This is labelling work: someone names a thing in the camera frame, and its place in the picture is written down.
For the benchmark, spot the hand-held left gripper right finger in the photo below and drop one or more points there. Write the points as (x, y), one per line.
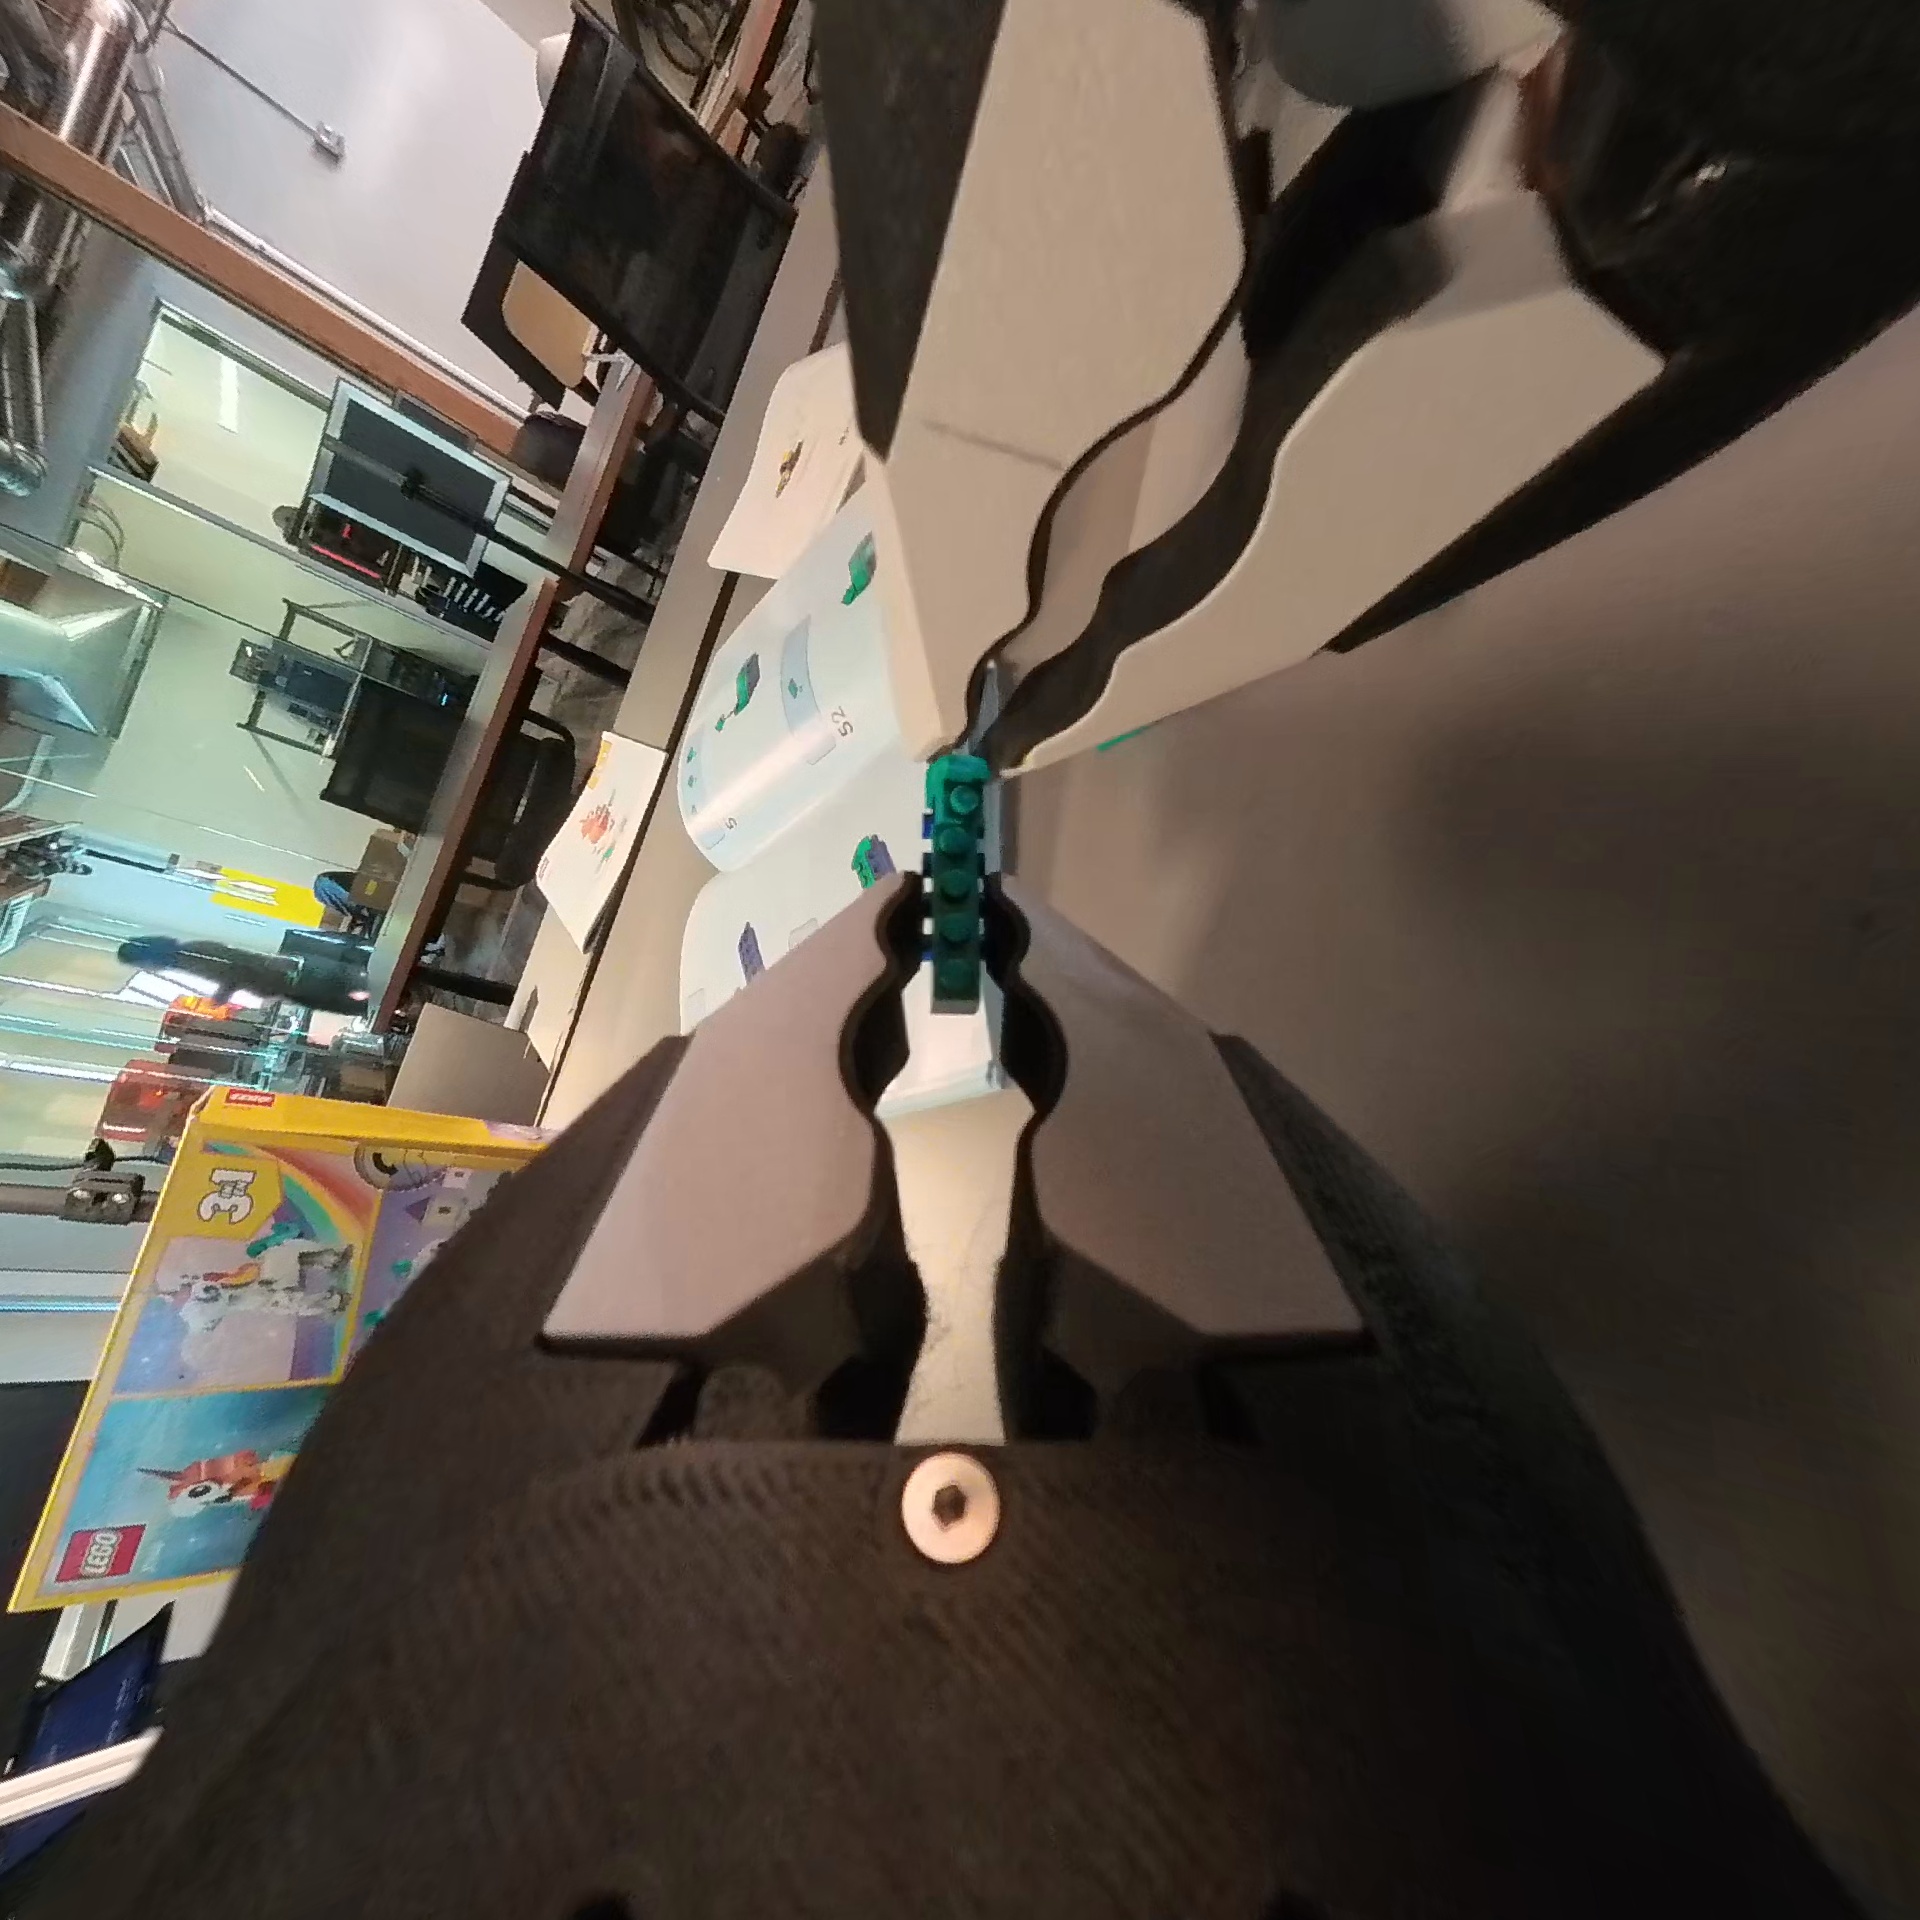
(1185, 1184)

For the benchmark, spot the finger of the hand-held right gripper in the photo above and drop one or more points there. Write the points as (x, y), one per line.
(1411, 436)
(1049, 270)

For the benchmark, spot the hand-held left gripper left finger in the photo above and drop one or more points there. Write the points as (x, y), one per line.
(720, 1184)

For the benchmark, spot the blue and teal lego assembly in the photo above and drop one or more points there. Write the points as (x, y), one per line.
(956, 886)

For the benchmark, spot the open lego instruction booklet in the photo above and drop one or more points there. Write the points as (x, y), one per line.
(779, 721)

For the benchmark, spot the yellow lego set box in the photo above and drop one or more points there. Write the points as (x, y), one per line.
(225, 1349)

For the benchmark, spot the grey flat box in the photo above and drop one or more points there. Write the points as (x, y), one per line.
(458, 1062)

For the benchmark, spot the white instruction leaflet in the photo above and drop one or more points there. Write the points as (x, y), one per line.
(781, 481)

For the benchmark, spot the orange print instruction leaflet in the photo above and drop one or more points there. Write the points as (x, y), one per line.
(600, 840)

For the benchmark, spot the black computer monitor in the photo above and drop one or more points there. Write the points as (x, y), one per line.
(628, 225)

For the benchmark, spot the black mesh chair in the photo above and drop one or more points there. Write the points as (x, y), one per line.
(481, 781)

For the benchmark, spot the wood-edged table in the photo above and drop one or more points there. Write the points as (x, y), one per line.
(475, 751)

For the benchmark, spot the yellow sign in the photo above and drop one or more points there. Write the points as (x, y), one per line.
(264, 891)

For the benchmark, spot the metal stand rod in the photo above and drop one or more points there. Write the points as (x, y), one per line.
(83, 1196)

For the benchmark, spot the black equipment case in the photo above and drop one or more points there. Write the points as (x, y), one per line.
(404, 481)

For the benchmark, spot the dark blue tablet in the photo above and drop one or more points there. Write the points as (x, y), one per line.
(90, 1710)

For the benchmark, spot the metal frame cart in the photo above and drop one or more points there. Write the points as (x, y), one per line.
(322, 676)

